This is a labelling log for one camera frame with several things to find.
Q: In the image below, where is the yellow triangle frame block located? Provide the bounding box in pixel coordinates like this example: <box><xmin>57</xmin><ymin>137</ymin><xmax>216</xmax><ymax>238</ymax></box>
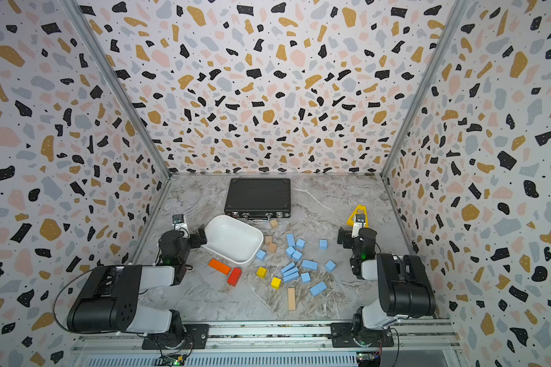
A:
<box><xmin>347</xmin><ymin>205</ymin><xmax>369</xmax><ymax>228</ymax></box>

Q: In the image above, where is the blue long block stack bottom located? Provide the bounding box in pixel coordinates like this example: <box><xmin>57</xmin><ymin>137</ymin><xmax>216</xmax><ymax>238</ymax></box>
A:
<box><xmin>283</xmin><ymin>272</ymin><xmax>299</xmax><ymax>283</ymax></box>

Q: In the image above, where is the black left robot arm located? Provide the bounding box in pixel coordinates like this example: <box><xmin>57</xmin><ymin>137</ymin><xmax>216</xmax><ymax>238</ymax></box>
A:
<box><xmin>66</xmin><ymin>214</ymin><xmax>208</xmax><ymax>350</ymax></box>

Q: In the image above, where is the yellow cube lower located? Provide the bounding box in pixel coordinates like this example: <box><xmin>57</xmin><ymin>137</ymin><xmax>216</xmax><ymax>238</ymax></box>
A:
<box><xmin>270</xmin><ymin>277</ymin><xmax>283</xmax><ymax>290</ymax></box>

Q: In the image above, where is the red block near orange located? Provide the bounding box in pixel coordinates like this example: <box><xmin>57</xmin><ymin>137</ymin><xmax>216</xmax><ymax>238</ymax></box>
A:
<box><xmin>227</xmin><ymin>268</ymin><xmax>243</xmax><ymax>287</ymax></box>

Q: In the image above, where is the blue long block stack top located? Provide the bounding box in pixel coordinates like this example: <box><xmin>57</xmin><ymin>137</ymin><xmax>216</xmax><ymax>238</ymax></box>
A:
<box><xmin>281</xmin><ymin>262</ymin><xmax>295</xmax><ymax>274</ymax></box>

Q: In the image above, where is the long speckled blue block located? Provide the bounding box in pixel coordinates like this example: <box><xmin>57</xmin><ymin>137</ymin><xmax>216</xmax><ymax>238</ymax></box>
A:
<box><xmin>286</xmin><ymin>233</ymin><xmax>295</xmax><ymax>248</ymax></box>

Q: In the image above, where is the yellow cube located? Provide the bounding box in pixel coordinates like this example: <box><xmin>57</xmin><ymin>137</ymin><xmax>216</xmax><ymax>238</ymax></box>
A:
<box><xmin>257</xmin><ymin>267</ymin><xmax>267</xmax><ymax>279</ymax></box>
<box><xmin>270</xmin><ymin>277</ymin><xmax>283</xmax><ymax>290</ymax></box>

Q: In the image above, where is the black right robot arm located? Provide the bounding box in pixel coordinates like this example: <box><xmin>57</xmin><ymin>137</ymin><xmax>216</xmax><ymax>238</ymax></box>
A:
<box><xmin>331</xmin><ymin>213</ymin><xmax>436</xmax><ymax>349</ymax></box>

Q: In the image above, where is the long natural wood block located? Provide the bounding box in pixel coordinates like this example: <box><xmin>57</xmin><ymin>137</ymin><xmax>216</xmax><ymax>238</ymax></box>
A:
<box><xmin>287</xmin><ymin>288</ymin><xmax>296</xmax><ymax>311</ymax></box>

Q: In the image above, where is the orange long block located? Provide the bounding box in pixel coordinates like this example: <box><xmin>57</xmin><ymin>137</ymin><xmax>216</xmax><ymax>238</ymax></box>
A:
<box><xmin>208</xmin><ymin>258</ymin><xmax>231</xmax><ymax>275</ymax></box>

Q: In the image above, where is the yellow cube left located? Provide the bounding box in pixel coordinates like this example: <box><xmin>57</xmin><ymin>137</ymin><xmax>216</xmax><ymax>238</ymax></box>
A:
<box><xmin>257</xmin><ymin>267</ymin><xmax>267</xmax><ymax>279</ymax></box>

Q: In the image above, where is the blue long block stack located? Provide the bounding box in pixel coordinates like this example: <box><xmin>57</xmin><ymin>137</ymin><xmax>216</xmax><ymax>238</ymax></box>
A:
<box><xmin>283</xmin><ymin>272</ymin><xmax>299</xmax><ymax>283</ymax></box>
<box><xmin>283</xmin><ymin>267</ymin><xmax>298</xmax><ymax>277</ymax></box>
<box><xmin>281</xmin><ymin>262</ymin><xmax>295</xmax><ymax>274</ymax></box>

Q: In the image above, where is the white plastic tub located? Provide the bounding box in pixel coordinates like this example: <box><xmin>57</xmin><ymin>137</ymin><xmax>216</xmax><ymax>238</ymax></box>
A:
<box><xmin>201</xmin><ymin>215</ymin><xmax>264</xmax><ymax>267</ymax></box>

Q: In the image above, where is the black ribbed carrying case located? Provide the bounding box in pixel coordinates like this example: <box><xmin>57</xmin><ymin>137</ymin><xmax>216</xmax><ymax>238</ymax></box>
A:
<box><xmin>224</xmin><ymin>178</ymin><xmax>292</xmax><ymax>220</ymax></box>

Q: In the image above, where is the blue long block stack middle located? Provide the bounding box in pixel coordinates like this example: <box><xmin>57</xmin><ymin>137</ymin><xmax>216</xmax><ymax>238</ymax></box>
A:
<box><xmin>283</xmin><ymin>267</ymin><xmax>298</xmax><ymax>277</ymax></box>

